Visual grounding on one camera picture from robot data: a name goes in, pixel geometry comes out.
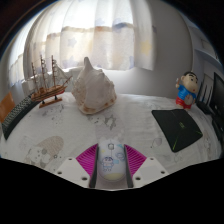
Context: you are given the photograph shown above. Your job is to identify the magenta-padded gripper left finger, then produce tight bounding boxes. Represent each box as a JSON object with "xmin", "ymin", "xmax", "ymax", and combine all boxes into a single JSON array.
[{"xmin": 54, "ymin": 143, "xmax": 100, "ymax": 189}]

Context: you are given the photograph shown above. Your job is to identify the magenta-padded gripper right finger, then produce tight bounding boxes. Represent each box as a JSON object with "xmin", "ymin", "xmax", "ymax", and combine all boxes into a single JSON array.
[{"xmin": 123, "ymin": 143, "xmax": 169, "ymax": 189}]

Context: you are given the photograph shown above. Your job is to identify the white cartoon-print computer mouse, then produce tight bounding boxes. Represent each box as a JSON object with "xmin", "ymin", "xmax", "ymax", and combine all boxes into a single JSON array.
[{"xmin": 97, "ymin": 138, "xmax": 126, "ymax": 183}]

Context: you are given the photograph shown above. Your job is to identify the black mouse pad green lines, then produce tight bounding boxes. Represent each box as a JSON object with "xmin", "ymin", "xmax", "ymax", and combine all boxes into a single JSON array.
[{"xmin": 151, "ymin": 108, "xmax": 204, "ymax": 154}]

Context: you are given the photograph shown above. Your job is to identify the white cartoon-print tablecloth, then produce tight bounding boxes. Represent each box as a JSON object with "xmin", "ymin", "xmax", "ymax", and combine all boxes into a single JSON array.
[{"xmin": 0, "ymin": 91, "xmax": 223, "ymax": 191}]

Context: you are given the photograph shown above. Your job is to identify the large white conch shell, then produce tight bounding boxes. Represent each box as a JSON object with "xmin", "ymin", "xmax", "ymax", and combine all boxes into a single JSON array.
[{"xmin": 71, "ymin": 56, "xmax": 118, "ymax": 116}]

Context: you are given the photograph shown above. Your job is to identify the wooden model sailing ship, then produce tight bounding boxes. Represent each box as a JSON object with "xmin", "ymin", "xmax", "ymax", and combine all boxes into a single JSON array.
[{"xmin": 27, "ymin": 54, "xmax": 74, "ymax": 109}]

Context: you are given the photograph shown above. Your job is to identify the cartoon boy figurine with clock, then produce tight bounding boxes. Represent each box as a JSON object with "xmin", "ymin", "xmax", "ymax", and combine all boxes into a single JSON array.
[{"xmin": 175, "ymin": 70, "xmax": 200, "ymax": 110}]

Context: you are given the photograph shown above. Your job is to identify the black router with antennas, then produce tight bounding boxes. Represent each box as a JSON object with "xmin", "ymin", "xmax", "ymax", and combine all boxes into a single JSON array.
[{"xmin": 195, "ymin": 74, "xmax": 216, "ymax": 116}]

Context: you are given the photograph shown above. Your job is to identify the wooden chair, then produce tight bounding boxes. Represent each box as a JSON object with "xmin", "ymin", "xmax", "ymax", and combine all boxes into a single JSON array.
[{"xmin": 0, "ymin": 92, "xmax": 17, "ymax": 124}]

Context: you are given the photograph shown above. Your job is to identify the black computer monitor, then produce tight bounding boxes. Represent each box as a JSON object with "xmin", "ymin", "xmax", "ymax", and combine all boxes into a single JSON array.
[{"xmin": 209, "ymin": 71, "xmax": 224, "ymax": 148}]

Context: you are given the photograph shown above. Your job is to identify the sheer white star-print curtain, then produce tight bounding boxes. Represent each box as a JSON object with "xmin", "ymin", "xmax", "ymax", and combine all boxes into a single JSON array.
[{"xmin": 6, "ymin": 0, "xmax": 154, "ymax": 88}]

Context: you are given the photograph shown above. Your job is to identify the white wall shelf unit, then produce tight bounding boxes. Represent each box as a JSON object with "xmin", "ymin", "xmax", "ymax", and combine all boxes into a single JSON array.
[{"xmin": 186, "ymin": 19, "xmax": 224, "ymax": 68}]

